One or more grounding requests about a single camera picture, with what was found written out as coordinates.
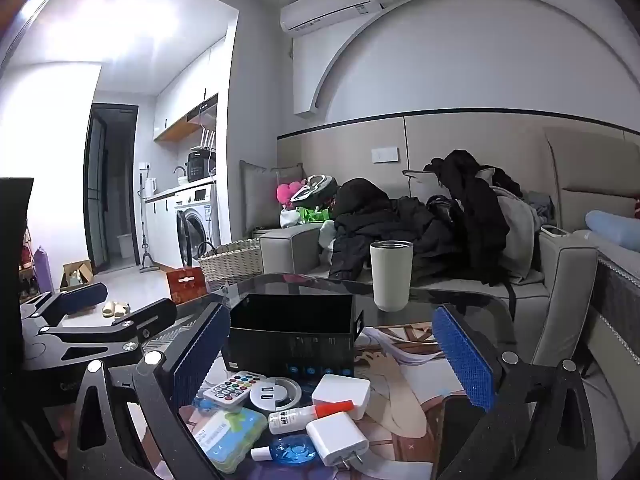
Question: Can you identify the white air conditioner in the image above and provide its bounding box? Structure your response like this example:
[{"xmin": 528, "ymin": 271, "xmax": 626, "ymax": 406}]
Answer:
[{"xmin": 279, "ymin": 0, "xmax": 376, "ymax": 36}]

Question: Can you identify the black glass door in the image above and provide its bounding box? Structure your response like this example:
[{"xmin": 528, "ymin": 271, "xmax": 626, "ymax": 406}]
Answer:
[{"xmin": 84, "ymin": 103, "xmax": 139, "ymax": 273}]

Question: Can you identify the round grey usb hub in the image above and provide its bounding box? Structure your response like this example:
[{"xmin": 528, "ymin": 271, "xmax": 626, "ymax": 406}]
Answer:
[{"xmin": 248, "ymin": 376, "xmax": 303, "ymax": 418}]

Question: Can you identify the dark quilted seat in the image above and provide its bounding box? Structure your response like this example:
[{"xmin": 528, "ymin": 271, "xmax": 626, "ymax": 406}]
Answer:
[{"xmin": 582, "ymin": 255, "xmax": 640, "ymax": 480}]

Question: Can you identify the blue bottle white cap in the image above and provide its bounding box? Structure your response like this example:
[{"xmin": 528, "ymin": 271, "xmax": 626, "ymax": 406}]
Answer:
[{"xmin": 250, "ymin": 435, "xmax": 319, "ymax": 462}]

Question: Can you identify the light blue cushion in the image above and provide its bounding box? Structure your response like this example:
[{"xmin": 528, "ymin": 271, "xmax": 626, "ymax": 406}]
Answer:
[{"xmin": 585, "ymin": 209, "xmax": 640, "ymax": 251}]

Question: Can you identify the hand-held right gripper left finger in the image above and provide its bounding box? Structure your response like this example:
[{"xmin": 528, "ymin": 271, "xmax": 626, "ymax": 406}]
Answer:
[{"xmin": 67, "ymin": 302, "xmax": 232, "ymax": 480}]

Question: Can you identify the grey pillow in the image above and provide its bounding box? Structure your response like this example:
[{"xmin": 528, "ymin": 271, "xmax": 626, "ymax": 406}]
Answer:
[{"xmin": 239, "ymin": 160, "xmax": 306, "ymax": 233}]

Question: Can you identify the white watercolour paint palette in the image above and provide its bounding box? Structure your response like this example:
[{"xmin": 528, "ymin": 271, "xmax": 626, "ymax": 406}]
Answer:
[{"xmin": 202, "ymin": 370, "xmax": 252, "ymax": 406}]

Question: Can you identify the black cardboard box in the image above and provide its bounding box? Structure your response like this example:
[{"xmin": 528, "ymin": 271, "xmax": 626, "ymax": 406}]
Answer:
[{"xmin": 227, "ymin": 292, "xmax": 365, "ymax": 376}]

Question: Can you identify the black clothes pile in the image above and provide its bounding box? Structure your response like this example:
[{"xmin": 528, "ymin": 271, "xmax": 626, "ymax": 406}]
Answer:
[{"xmin": 424, "ymin": 150, "xmax": 526, "ymax": 286}]

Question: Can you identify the black range hood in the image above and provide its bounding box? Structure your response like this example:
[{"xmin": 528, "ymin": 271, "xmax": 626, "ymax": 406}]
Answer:
[{"xmin": 185, "ymin": 93, "xmax": 219, "ymax": 123}]

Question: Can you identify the white charger with prongs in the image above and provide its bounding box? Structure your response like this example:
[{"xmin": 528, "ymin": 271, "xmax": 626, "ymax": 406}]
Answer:
[{"xmin": 306, "ymin": 411, "xmax": 370, "ymax": 467}]

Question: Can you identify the pink plush toy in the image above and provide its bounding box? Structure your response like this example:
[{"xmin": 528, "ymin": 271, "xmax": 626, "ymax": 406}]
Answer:
[{"xmin": 276, "ymin": 178, "xmax": 306, "ymax": 207}]

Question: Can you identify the white wall cabinet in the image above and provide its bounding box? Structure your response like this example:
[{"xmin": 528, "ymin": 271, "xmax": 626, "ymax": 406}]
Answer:
[{"xmin": 152, "ymin": 35, "xmax": 228, "ymax": 142}]

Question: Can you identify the grey sofa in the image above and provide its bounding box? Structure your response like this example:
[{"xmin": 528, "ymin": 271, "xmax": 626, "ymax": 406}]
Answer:
[{"xmin": 252, "ymin": 222, "xmax": 601, "ymax": 366}]

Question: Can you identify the green cloth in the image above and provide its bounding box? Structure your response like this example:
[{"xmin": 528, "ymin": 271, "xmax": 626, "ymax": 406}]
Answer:
[{"xmin": 295, "ymin": 205, "xmax": 333, "ymax": 224}]

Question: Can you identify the printed figure desk mat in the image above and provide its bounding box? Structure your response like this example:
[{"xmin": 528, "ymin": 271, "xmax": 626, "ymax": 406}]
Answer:
[{"xmin": 150, "ymin": 325, "xmax": 501, "ymax": 480}]

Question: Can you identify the black puffer jacket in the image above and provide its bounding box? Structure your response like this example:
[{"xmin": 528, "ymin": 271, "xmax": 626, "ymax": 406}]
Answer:
[{"xmin": 327, "ymin": 177, "xmax": 436, "ymax": 281}]

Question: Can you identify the white garment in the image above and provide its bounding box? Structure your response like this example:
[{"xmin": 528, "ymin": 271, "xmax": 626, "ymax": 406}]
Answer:
[{"xmin": 318, "ymin": 220, "xmax": 340, "ymax": 261}]

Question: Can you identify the wicker basket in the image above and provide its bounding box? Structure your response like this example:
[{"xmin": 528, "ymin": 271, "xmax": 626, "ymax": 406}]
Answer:
[{"xmin": 197, "ymin": 239, "xmax": 263, "ymax": 293}]

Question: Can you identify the black white round cushion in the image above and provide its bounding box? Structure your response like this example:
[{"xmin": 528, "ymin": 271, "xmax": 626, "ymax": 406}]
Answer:
[{"xmin": 290, "ymin": 175, "xmax": 341, "ymax": 209}]

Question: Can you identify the mop with stand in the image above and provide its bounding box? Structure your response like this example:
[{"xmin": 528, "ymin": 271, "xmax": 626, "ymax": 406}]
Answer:
[{"xmin": 137, "ymin": 172, "xmax": 160, "ymax": 273}]

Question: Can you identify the green and blue box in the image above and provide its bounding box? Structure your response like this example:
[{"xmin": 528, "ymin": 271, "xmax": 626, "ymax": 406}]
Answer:
[{"xmin": 192, "ymin": 406, "xmax": 268, "ymax": 466}]

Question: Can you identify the grey white tumbler cup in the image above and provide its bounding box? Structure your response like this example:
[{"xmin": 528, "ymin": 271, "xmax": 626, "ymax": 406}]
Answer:
[{"xmin": 370, "ymin": 240, "xmax": 414, "ymax": 312}]

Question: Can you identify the grey garment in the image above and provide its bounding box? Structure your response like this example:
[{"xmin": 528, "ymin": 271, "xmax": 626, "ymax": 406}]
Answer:
[{"xmin": 490, "ymin": 185, "xmax": 543, "ymax": 281}]

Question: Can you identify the purple rolled mat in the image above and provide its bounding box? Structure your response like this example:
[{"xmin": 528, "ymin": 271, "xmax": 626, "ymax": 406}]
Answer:
[{"xmin": 32, "ymin": 245, "xmax": 54, "ymax": 296}]

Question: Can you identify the black smartphone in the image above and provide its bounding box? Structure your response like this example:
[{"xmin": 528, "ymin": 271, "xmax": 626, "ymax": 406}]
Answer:
[{"xmin": 437, "ymin": 394, "xmax": 483, "ymax": 480}]

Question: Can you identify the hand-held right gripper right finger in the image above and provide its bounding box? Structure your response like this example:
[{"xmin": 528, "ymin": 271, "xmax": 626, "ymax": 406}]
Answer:
[{"xmin": 431, "ymin": 304, "xmax": 598, "ymax": 480}]

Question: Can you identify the white square charger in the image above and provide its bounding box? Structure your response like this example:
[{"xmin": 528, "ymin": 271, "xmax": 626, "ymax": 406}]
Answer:
[{"xmin": 311, "ymin": 373, "xmax": 372, "ymax": 420}]

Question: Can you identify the red gift box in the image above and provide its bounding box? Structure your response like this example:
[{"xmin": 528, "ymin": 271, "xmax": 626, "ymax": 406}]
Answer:
[{"xmin": 165, "ymin": 266, "xmax": 207, "ymax": 306}]

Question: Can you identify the brown cardboard box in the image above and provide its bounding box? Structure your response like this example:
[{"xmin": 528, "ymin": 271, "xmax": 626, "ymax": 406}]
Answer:
[{"xmin": 61, "ymin": 259, "xmax": 94, "ymax": 291}]

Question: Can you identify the white washing machine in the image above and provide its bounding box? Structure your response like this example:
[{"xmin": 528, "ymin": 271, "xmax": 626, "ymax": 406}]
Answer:
[{"xmin": 174, "ymin": 185, "xmax": 221, "ymax": 267}]

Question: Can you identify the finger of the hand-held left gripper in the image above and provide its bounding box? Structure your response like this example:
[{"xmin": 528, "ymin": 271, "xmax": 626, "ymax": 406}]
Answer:
[
  {"xmin": 22, "ymin": 298, "xmax": 179, "ymax": 370},
  {"xmin": 19, "ymin": 282, "xmax": 109, "ymax": 331}
]

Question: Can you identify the white glue bottle orange cap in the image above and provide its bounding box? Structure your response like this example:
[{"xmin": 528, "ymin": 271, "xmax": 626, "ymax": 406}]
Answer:
[{"xmin": 268, "ymin": 400, "xmax": 355, "ymax": 436}]

